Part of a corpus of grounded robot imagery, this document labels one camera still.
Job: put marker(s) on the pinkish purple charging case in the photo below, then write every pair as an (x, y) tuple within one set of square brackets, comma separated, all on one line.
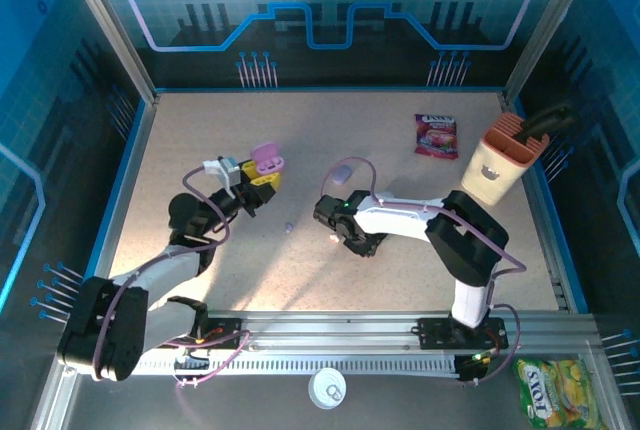
[(267, 152)]

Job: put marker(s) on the lavender charging case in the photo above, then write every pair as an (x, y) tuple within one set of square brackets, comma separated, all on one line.
[(342, 174)]

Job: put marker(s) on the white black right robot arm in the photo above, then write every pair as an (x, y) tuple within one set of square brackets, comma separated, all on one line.
[(400, 217)]

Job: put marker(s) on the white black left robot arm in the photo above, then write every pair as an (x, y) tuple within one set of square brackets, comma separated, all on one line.
[(150, 270)]

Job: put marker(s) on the purple berry candy bag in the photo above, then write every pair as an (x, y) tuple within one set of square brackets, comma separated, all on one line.
[(436, 136)]

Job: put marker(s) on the cream knife block orange top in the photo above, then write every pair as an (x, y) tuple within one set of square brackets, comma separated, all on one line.
[(487, 175)]

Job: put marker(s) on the white can lid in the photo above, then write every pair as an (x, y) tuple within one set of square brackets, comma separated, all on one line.
[(322, 385)]

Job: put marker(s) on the green lemon candy bag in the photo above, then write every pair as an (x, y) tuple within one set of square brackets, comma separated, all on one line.
[(560, 392)]

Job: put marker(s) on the aluminium frame rail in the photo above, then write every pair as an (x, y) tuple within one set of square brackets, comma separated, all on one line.
[(325, 322)]

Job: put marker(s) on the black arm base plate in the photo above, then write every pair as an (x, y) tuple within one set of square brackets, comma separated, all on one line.
[(440, 335), (220, 332)]

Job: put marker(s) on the aluminium frame post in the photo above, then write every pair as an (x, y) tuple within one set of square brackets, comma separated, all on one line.
[(550, 25), (107, 25)]

